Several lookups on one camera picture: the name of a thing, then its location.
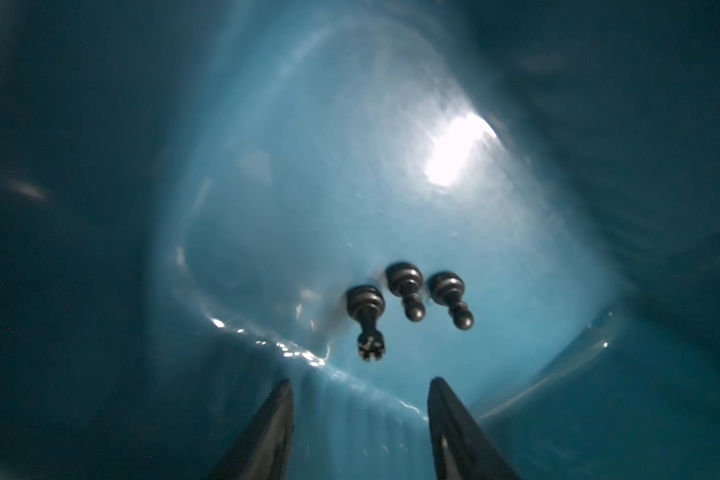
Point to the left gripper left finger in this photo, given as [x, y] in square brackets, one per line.
[262, 450]

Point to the teal plastic tray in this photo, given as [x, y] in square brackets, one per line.
[188, 189]

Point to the black chess pawn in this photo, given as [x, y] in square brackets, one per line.
[447, 289]
[405, 281]

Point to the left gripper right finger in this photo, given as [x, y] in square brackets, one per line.
[460, 448]

